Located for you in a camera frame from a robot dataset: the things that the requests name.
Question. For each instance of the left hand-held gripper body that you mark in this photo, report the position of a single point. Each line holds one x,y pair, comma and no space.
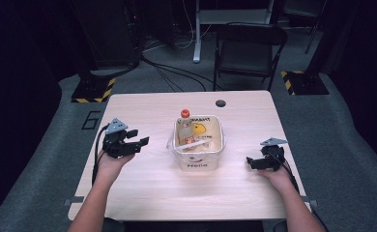
114,143

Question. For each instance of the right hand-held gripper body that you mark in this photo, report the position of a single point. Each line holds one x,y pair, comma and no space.
273,154

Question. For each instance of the clear bottle with orange cap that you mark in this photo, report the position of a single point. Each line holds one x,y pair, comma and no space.
186,129

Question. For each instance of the smiley print plastic bag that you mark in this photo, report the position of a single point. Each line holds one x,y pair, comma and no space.
209,132

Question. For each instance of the small white trash bin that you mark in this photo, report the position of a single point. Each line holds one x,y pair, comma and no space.
197,161

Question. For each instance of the person's right hand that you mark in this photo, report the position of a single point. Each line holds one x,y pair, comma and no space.
278,179

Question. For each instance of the person's left hand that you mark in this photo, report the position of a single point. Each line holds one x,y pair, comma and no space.
110,167

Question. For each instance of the black yellow striped stand base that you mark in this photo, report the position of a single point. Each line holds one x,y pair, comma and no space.
93,90
304,82

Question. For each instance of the black cabinet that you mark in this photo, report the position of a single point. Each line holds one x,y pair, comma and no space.
109,32

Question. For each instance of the black folding chair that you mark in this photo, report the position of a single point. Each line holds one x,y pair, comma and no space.
247,48

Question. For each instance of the grey table edge bracket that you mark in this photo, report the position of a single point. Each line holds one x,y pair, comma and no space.
311,203
73,201

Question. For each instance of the white desk frame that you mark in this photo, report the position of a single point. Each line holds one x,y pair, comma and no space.
197,29

